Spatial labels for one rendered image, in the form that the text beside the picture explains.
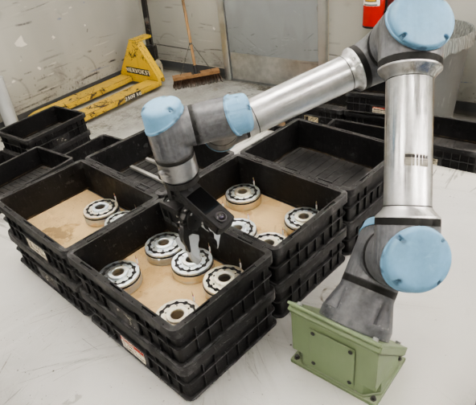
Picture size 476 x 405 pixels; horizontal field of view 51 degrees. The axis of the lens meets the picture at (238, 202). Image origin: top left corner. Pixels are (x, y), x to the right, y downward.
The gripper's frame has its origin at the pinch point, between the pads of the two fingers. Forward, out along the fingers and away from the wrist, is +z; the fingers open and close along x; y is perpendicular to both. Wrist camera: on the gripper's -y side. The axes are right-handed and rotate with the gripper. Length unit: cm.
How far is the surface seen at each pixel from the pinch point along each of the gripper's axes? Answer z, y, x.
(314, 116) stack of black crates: 71, 94, -161
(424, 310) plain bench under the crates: 30, -34, -34
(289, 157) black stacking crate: 20, 27, -60
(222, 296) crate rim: 2.7, -8.9, 5.6
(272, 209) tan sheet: 16.6, 12.4, -33.4
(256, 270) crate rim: 4.4, -8.9, -4.8
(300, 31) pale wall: 74, 193, -277
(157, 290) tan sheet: 12.3, 12.9, 8.3
